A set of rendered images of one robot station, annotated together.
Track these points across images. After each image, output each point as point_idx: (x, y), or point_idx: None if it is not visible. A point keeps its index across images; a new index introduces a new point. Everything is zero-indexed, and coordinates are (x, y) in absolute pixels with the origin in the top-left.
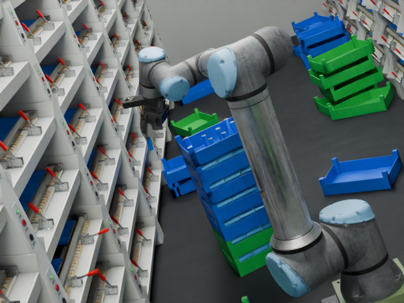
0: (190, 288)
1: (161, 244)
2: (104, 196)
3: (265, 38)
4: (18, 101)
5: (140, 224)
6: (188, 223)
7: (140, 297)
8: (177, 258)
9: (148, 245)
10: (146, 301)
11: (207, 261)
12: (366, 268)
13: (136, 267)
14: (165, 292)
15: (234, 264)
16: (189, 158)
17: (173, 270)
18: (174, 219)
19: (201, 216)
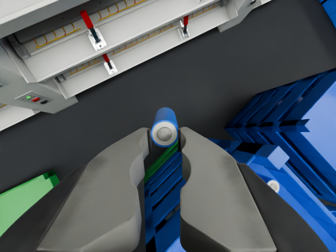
0: (127, 119)
1: (216, 32)
2: (17, 3)
3: None
4: None
5: (222, 0)
6: (256, 48)
7: (34, 108)
8: (186, 71)
9: (180, 37)
10: (58, 102)
11: (176, 115)
12: None
13: (122, 50)
14: (122, 89)
15: (149, 170)
16: (171, 229)
17: (162, 77)
18: (270, 21)
19: (270, 59)
